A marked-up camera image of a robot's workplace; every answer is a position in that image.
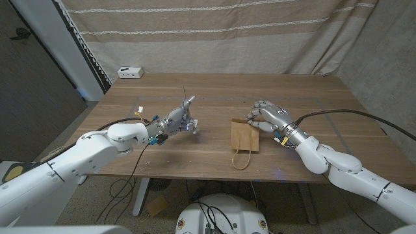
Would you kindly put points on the white floor platform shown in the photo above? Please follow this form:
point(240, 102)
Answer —
point(48, 208)

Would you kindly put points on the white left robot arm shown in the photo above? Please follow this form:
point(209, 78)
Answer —
point(81, 156)

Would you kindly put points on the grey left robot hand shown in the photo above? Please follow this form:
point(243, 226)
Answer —
point(172, 120)

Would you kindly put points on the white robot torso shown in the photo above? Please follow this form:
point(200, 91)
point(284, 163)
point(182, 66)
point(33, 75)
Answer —
point(234, 211)

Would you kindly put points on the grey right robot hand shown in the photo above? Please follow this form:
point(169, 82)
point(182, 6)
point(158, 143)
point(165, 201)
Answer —
point(276, 118)

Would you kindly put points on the black round floor fan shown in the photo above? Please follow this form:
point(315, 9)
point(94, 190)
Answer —
point(159, 184)

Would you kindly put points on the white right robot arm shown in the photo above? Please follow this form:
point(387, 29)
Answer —
point(351, 175)

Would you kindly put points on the grey backdrop cloth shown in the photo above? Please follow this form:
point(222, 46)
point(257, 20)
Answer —
point(390, 39)

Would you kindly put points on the white power strip box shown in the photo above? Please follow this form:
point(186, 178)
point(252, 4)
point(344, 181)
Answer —
point(130, 72)

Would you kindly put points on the small brown floor paper bag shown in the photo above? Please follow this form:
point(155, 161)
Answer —
point(157, 205)

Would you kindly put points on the white table leg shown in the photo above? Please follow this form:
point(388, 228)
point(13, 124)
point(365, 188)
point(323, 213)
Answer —
point(140, 198)

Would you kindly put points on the grey table leg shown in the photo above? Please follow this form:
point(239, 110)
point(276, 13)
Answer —
point(308, 204)

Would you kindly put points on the beige striped curtain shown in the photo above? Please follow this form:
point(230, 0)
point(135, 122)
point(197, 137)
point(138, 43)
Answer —
point(211, 42)

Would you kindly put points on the white door frame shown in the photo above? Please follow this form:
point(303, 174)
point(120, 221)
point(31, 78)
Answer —
point(58, 42)

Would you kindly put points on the dark textured door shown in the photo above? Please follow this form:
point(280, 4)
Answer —
point(32, 97)

